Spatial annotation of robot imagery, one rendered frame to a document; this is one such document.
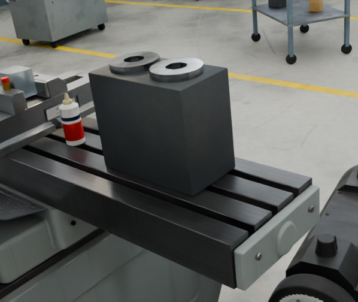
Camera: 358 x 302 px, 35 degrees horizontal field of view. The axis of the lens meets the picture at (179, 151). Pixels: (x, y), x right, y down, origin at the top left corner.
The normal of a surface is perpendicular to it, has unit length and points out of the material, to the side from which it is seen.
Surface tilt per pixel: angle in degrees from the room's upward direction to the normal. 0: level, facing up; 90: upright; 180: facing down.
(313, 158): 0
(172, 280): 90
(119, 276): 90
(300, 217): 90
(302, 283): 12
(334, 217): 0
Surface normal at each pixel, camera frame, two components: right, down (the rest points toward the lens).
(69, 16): 0.80, 0.18
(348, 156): -0.11, -0.89
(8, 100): -0.63, 0.40
